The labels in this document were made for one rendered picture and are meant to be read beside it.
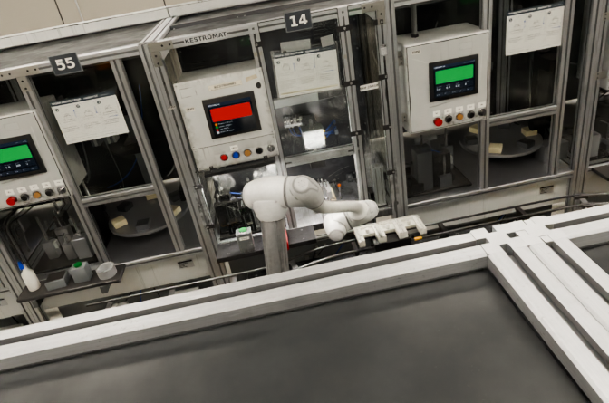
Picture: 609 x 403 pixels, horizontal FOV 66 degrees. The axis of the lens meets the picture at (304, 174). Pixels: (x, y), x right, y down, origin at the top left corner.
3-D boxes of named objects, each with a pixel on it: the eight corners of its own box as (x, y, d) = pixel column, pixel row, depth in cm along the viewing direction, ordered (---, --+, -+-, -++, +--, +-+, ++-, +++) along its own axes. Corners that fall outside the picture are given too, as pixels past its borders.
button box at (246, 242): (240, 253, 249) (235, 235, 244) (240, 244, 256) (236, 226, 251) (255, 250, 249) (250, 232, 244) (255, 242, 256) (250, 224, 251)
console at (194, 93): (198, 173, 236) (171, 86, 215) (201, 151, 262) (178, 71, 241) (279, 158, 238) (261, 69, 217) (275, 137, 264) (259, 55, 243)
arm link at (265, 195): (301, 357, 199) (252, 354, 204) (310, 337, 214) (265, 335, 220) (284, 179, 185) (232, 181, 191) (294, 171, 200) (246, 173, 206)
